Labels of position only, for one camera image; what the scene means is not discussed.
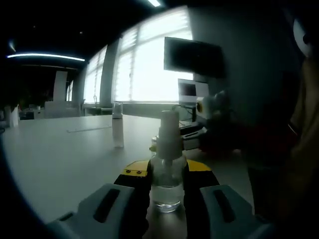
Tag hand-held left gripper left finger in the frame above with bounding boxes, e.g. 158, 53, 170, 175
47, 160, 153, 239

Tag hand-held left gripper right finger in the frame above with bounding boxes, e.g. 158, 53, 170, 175
183, 159, 276, 239

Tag clear pump bottle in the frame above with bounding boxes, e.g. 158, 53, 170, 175
149, 111, 188, 214

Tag beige pump bottle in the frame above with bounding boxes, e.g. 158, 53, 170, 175
111, 102, 125, 149

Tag clear pump bottle cover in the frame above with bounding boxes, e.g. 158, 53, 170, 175
112, 102, 124, 119

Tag white laptop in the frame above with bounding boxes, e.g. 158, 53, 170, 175
177, 78, 210, 130

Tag white low partition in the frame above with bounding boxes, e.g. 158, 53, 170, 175
44, 100, 82, 119

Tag potted green plant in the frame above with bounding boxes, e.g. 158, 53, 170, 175
0, 86, 34, 128

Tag curved ceiling light strip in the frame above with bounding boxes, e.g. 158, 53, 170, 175
6, 52, 86, 62

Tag black wall monitor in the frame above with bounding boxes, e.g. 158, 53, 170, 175
163, 36, 226, 80

